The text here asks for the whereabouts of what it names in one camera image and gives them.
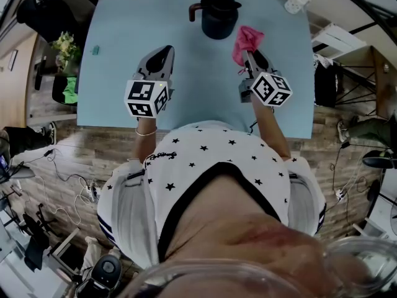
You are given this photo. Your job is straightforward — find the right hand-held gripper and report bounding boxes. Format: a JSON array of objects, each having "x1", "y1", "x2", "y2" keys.
[{"x1": 238, "y1": 49, "x2": 293, "y2": 108}]

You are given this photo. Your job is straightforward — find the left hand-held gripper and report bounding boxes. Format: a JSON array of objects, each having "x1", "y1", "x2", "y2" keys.
[{"x1": 123, "y1": 45, "x2": 176, "y2": 119}]

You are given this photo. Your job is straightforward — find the pink cloth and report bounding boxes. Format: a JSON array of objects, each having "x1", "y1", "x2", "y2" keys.
[{"x1": 231, "y1": 25, "x2": 265, "y2": 76}]

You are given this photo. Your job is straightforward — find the black kettle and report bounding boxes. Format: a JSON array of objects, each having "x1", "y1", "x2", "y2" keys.
[{"x1": 188, "y1": 0, "x2": 243, "y2": 40}]

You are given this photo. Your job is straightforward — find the person's right forearm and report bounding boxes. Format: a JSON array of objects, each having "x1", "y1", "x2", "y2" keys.
[{"x1": 250, "y1": 96, "x2": 292, "y2": 161}]

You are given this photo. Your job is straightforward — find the person's left forearm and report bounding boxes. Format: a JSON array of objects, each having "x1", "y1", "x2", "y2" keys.
[{"x1": 133, "y1": 116, "x2": 159, "y2": 164}]

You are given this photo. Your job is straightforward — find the bright green cloth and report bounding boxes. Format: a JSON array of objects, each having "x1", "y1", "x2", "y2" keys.
[{"x1": 61, "y1": 76, "x2": 78, "y2": 105}]

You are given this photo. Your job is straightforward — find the black white patterned cushion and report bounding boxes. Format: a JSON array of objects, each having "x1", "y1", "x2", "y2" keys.
[{"x1": 312, "y1": 53, "x2": 334, "y2": 70}]

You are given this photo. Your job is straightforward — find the black garment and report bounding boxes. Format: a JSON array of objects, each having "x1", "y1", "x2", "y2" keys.
[{"x1": 313, "y1": 62, "x2": 344, "y2": 108}]

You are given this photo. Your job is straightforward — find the white slatted chair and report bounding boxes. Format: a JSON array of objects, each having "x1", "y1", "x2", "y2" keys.
[{"x1": 311, "y1": 22, "x2": 368, "y2": 60}]

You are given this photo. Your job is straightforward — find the flower bouquet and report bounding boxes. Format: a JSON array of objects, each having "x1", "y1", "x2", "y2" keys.
[{"x1": 49, "y1": 31, "x2": 82, "y2": 74}]

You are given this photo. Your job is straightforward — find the person's white star-print shirt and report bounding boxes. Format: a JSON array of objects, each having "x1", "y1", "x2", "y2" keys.
[{"x1": 96, "y1": 120, "x2": 327, "y2": 268}]

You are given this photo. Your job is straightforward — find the black bin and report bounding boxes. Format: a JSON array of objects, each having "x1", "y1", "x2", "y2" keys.
[{"x1": 51, "y1": 74, "x2": 78, "y2": 106}]

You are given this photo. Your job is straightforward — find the large black swivel chair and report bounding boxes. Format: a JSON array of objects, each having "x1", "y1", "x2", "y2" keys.
[{"x1": 15, "y1": 0, "x2": 78, "y2": 43}]

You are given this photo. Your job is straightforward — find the framed picture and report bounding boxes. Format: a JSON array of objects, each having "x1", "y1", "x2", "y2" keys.
[{"x1": 7, "y1": 50, "x2": 19, "y2": 72}]

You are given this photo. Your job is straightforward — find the black oval base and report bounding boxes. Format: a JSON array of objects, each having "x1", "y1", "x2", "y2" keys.
[{"x1": 362, "y1": 156, "x2": 397, "y2": 169}]

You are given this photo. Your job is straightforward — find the person's bare neck and chin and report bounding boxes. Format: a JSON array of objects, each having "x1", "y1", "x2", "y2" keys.
[{"x1": 119, "y1": 174, "x2": 397, "y2": 298}]

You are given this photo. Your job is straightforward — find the person's clear eyeglasses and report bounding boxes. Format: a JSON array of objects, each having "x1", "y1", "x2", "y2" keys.
[{"x1": 114, "y1": 236, "x2": 397, "y2": 298}]

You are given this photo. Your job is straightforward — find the black white round machine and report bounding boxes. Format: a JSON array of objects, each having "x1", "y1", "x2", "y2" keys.
[{"x1": 74, "y1": 253, "x2": 123, "y2": 298}]

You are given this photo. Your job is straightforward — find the black mesh office chair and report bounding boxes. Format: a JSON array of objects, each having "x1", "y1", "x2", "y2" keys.
[{"x1": 21, "y1": 203, "x2": 58, "y2": 271}]

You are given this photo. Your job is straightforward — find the grey desk panel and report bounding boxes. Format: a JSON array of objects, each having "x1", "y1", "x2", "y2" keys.
[{"x1": 0, "y1": 219, "x2": 16, "y2": 260}]

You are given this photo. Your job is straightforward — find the thin gold bracelet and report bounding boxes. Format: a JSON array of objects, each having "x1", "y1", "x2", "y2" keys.
[{"x1": 135, "y1": 126, "x2": 158, "y2": 137}]

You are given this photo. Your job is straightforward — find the wooden table with black frame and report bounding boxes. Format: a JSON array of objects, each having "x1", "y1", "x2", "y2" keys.
[{"x1": 334, "y1": 45, "x2": 397, "y2": 120}]

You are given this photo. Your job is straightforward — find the black power adapter with cable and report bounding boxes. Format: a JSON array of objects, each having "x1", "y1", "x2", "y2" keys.
[{"x1": 43, "y1": 148, "x2": 91, "y2": 183}]

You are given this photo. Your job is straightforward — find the white cable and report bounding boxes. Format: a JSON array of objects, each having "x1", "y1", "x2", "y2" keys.
[{"x1": 40, "y1": 175, "x2": 94, "y2": 228}]

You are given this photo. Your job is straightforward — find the white desk frame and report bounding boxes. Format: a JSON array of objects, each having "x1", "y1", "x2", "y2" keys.
[{"x1": 49, "y1": 227, "x2": 81, "y2": 276}]

